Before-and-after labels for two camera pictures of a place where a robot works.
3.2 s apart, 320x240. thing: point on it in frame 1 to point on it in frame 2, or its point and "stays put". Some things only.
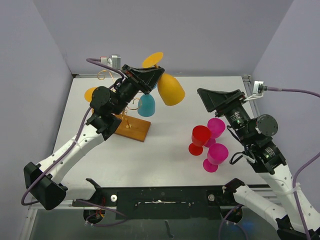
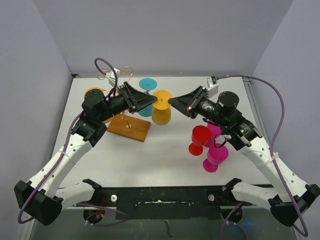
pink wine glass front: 217,153 stays put
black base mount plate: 156,202 stays put
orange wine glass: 170,90 to 161,108
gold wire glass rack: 136,130 stays put
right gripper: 222,101 to 187,104
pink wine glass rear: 217,127 stays put
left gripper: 143,79 to 138,100
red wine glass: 200,136 stays put
